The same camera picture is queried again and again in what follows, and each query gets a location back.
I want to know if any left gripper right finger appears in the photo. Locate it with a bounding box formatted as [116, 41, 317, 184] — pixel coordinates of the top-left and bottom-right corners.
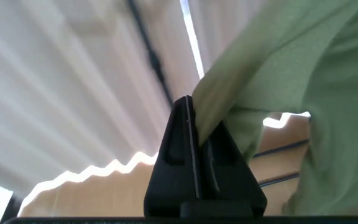
[197, 119, 267, 218]

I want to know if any black clothes rack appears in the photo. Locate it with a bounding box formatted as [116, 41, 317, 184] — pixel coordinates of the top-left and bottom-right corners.
[126, 0, 310, 187]

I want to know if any green long-sleeved shirt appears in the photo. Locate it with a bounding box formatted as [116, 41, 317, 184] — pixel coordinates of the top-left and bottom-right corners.
[192, 0, 358, 217]

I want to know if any beige curtain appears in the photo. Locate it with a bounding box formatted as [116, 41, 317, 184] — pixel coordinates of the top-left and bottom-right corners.
[0, 0, 267, 200]

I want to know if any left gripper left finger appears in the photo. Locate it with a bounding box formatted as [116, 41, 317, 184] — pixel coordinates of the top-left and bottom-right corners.
[144, 95, 200, 218]

